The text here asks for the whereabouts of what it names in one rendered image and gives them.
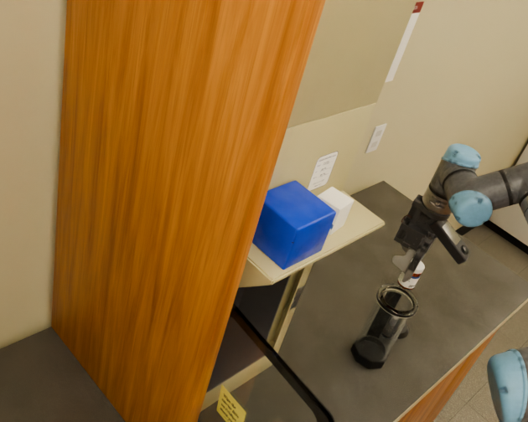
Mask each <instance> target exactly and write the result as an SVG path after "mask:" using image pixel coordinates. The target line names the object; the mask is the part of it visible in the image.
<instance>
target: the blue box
mask: <svg viewBox="0 0 528 422"><path fill-rule="evenodd" d="M335 215H336V211H335V210H333V209H332V208H331V207H329V206H328V205H327V204H326V203H325V202H324V201H322V200H321V199H320V198H318V197H317V196H315V195H314V194H313V193H311V192H310V191H309V190H307V189H306V188H305V187H304V186H303V185H302V184H300V183H299V182H298V181H296V180H295V181H292V182H290V183H286V184H283V185H281V186H279V187H276V188H273V189H270V190H268V191H267V195H266V198H265V202H264V204H263V207H262V211H261V215H260V218H259V221H258V224H257V226H256V232H255V234H254V237H253V240H252V243H253V244H254V245H255V246H256V247H257V248H258V249H260V250H261V251H262V252H263V253H264V254H265V255H267V256H268V257H269V258H270V259H271V260H272V261H274V262H275V263H276V264H277V265H278V266H279V267H280V268H282V269H283V270H285V269H286V268H288V267H290V266H292V265H295V264H297V263H298V262H300V261H302V260H305V259H307V258H308V257H310V256H312V255H315V254H317V253H318V252H319V251H321V250H322V248H323V246H324V242H325V240H326V238H327V236H328V233H329V230H330V228H331V225H333V221H334V217H335Z"/></svg>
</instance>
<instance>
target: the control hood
mask: <svg viewBox="0 0 528 422"><path fill-rule="evenodd" d="M341 193H343V194H345V195H346V196H348V197H350V196H349V195H348V194H347V193H346V192H344V191H341ZM350 198H352V197H350ZM352 199H353V198H352ZM353 200H354V202H353V204H352V207H351V209H350V211H349V214H348V217H347V219H346V221H345V223H344V226H342V227H341V228H339V229H338V230H336V231H335V232H334V233H332V234H331V235H329V234H328V236H327V238H326V240H325V242H324V246H323V248H322V250H321V251H319V252H318V253H317V254H315V255H312V256H310V257H308V258H307V259H305V260H302V261H300V262H298V263H297V264H295V265H292V266H290V267H288V268H286V269H285V270H283V269H282V268H280V267H279V266H278V265H277V264H276V263H275V262H274V261H272V260H271V259H270V258H269V257H268V256H267V255H265V254H264V253H263V252H262V251H261V250H260V249H258V248H257V247H256V246H255V245H254V244H253V243H251V248H250V251H249V254H248V256H247V260H246V264H245V268H244V270H243V273H242V276H241V281H240V284H239V287H238V288H240V287H250V286H269V285H273V284H274V283H276V282H278V281H280V280H282V279H284V278H286V277H288V276H290V275H291V274H293V273H295V272H297V271H299V270H301V269H303V268H305V267H306V266H308V265H311V264H312V263H314V262H316V261H318V260H321V259H322V258H323V257H325V256H327V255H330V254H332V253H333V252H335V251H337V250H339V249H341V248H343V247H345V246H346V245H348V244H351V243H353V242H354V241H356V240H357V239H360V238H362V237H364V236H366V235H367V234H369V233H371V232H373V231H375V230H377V229H379V228H381V227H382V226H384V225H385V222H384V221H383V220H382V219H380V218H379V217H377V216H376V215H375V214H373V213H372V212H371V211H370V210H369V209H367V208H366V207H364V206H363V205H362V204H360V203H359V202H357V201H356V200H355V199H353Z"/></svg>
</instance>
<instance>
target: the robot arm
mask: <svg viewBox="0 0 528 422"><path fill-rule="evenodd" d="M480 162H481V156H480V155H479V153H478V152H477V151H476V150H474V149H473V148H472V147H469V146H466V145H464V144H459V143H455V144H452V145H450V146H449V147H448V149H447V151H446V152H445V153H444V155H443V157H442V160H441V162H440V163H439V165H438V167H437V170H436V172H435V173H434V175H433V177H432V180H431V182H430V183H429V185H428V187H427V190H426V192H425V193H424V195H423V196H422V195H420V194H418V195H417V197H416V198H415V199H414V201H413V203H412V207H411V209H410V211H409V213H408V214H407V215H406V216H404V217H403V219H404V221H403V222H402V220H401V226H400V227H399V229H398V231H397V233H396V236H395V238H394V240H395V241H396V242H398V243H400V244H401V247H402V249H403V250H404V251H405V252H406V254H405V255H403V256H400V255H395V256H394V257H393V259H392V262H393V263H394V264H395V265H396V266H397V267H398V268H399V269H400V270H401V271H402V272H403V273H404V274H405V275H404V277H403V280H402V282H406V281H408V280H410V279H411V277H412V275H413V274H414V272H415V270H416V268H417V266H418V265H419V263H420V261H422V259H423V257H424V255H425V254H426V253H427V252H428V251H429V249H430V247H431V246H432V244H433V242H434V240H435V239H436V238H438V239H439V240H440V241H441V243H442V244H443V246H444V247H445V248H446V250H447V251H448V253H449V254H450V255H451V256H452V257H453V259H454V260H455V261H456V263H457V264H458V265H460V264H462V263H463V262H465V261H466V260H467V259H468V257H469V256H470V255H471V250H470V249H469V248H468V246H467V245H466V244H465V243H464V242H463V240H462V239H461V238H460V236H459V235H458V233H457V232H456V231H455V229H454V228H453V226H452V225H451V224H450V223H449V222H448V219H449V217H450V215H451V214H453V216H454V217H455V219H456V220H457V221H458V222H459V223H460V224H461V225H463V226H466V227H477V226H480V225H482V224H483V223H484V222H485V221H488V220H489V219H490V217H491V215H492V213H493V210H496V209H499V208H504V207H507V206H510V205H514V204H519V205H520V208H521V210H522V213H523V214H524V216H525V220H526V222H527V223H528V162H525V163H521V164H519V165H516V166H513V167H508V168H505V169H501V170H499V171H495V172H490V173H487V174H484V175H481V176H477V174H476V170H477V169H478V168H479V164H480ZM412 258H413V260H412ZM411 260H412V262H411ZM487 374H488V380H489V388H490V392H491V398H492V401H493V405H494V409H495V412H496V414H497V417H498V419H499V421H500V422H528V347H523V348H518V349H509V350H507V351H506V352H504V353H498V354H495V355H494V356H492V357H491V358H490V359H489V361H488V364H487Z"/></svg>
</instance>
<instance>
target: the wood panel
mask: <svg viewBox="0 0 528 422"><path fill-rule="evenodd" d="M325 1H326V0H67V8H66V25H65V59H64V77H63V95H62V111H61V129H60V164H59V181H58V198H57V216H56V234H55V252H54V285H53V303H52V321H51V326H52V328H53V329H54V330H55V332H56V333H57V334H58V335H59V337H60V338H61V340H62V341H63V342H64V343H65V345H66V346H67V348H68V349H69V350H70V351H71V352H72V353H73V355H74V356H75V358H76V359H77V360H78V361H79V363H80V364H81V366H82V367H83V368H84V369H85V371H86V372H87V373H88V374H89V375H90V376H91V378H92V379H93V381H94V382H95V383H96V385H97V386H98V387H99V389H100V390H101V392H102V393H103V394H104V395H105V396H106V397H107V399H108V400H109V401H110V402H111V404H112V405H113V407H114V408H115V409H116V411H117V412H118V413H119V415H120V416H121V417H122V418H123V419H124V420H125V422H198V418H199V414H200V410H201V408H202V405H203V402H204V397H205V395H206V391H207V388H208V386H209V383H210V378H211V375H212V372H213V369H214V366H215V361H216V359H217V356H218V352H219V350H220V345H221V342H222V339H223V336H224V333H225V329H226V326H227V322H228V320H229V317H230V312H231V309H232V307H233V303H234V300H235V298H236V292H237V290H238V287H239V284H240V281H241V276H242V273H243V270H244V268H245V264H246V260H247V256H248V254H249V251H250V248H251V243H252V240H253V237H254V234H255V232H256V226H257V224H258V221H259V218H260V215H261V211H262V207H263V204H264V202H265V198H266V195H267V191H268V188H269V185H270V182H271V179H272V174H273V172H274V168H275V166H276V163H277V158H278V155H279V152H280V149H281V146H282V141H283V138H284V136H285V133H286V129H287V125H288V122H289V119H290V116H291V114H292V109H293V106H294V102H295V100H296V97H297V94H298V89H299V86H300V83H301V80H302V77H303V72H304V70H305V67H306V63H307V61H308V56H309V53H310V50H311V48H312V44H313V40H314V37H315V34H316V31H317V28H318V23H319V20H320V18H321V14H322V11H323V9H324V4H325Z"/></svg>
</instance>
